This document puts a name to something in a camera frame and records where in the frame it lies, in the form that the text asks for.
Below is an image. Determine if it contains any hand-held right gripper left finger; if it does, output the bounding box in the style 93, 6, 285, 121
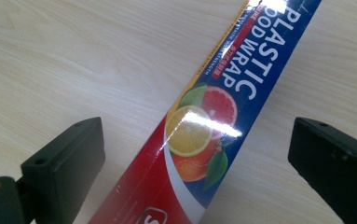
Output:
20, 117, 106, 224

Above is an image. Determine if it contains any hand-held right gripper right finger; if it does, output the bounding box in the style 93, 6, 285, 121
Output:
287, 117, 357, 224

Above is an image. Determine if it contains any blue and red wrap box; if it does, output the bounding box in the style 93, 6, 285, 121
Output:
87, 0, 323, 224

